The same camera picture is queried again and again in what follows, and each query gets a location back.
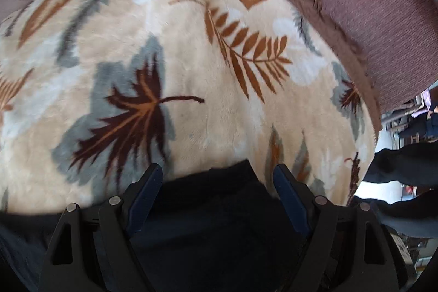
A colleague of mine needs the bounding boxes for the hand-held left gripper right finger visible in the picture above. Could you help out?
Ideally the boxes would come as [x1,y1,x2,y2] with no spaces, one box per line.
[273,163,399,292]

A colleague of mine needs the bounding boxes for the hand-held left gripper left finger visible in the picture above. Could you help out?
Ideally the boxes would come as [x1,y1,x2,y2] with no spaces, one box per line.
[38,163,163,292]

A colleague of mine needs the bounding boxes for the dark pants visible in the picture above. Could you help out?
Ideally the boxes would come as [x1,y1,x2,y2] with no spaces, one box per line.
[0,158,346,292]

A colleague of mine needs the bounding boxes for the person's dark clothing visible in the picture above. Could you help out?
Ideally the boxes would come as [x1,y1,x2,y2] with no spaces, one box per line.
[355,147,438,238]

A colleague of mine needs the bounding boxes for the leaf printed beige blanket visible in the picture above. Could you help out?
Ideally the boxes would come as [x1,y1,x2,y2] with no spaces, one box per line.
[0,0,383,215]

